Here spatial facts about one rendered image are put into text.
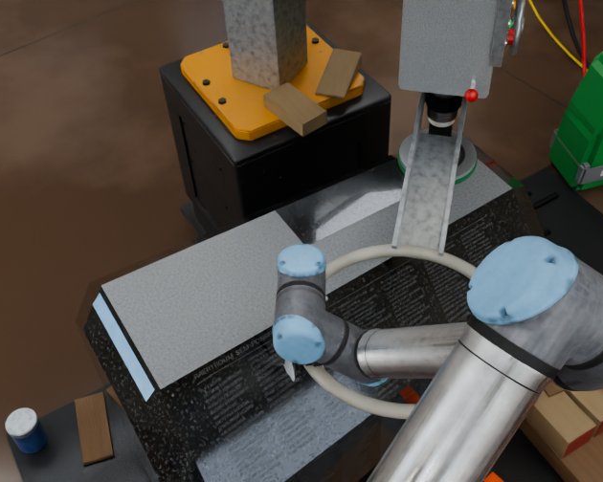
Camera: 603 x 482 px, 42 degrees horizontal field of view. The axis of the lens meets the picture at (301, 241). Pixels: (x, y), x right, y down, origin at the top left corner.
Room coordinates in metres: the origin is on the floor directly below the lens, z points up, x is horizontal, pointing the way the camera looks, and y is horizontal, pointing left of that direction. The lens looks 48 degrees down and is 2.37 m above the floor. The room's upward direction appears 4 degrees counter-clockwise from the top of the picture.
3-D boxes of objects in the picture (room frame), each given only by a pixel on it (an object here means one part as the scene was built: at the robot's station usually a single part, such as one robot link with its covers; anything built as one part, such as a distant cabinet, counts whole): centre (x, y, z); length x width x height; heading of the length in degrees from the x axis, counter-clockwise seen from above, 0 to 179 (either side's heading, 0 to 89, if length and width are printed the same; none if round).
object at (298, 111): (1.96, -0.01, 0.81); 0.20 x 0.10 x 0.05; 36
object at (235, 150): (2.21, 0.06, 0.37); 0.66 x 0.66 x 0.74; 28
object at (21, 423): (1.29, 0.95, 0.08); 0.10 x 0.10 x 0.13
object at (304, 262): (0.93, 0.00, 1.22); 0.10 x 0.09 x 0.12; 175
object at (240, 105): (2.21, 0.06, 0.76); 0.49 x 0.49 x 0.05; 28
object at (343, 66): (2.13, -0.16, 0.80); 0.20 x 0.10 x 0.05; 158
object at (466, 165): (1.61, -0.40, 0.89); 0.21 x 0.21 x 0.01
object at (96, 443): (1.32, 0.74, 0.02); 0.25 x 0.10 x 0.01; 14
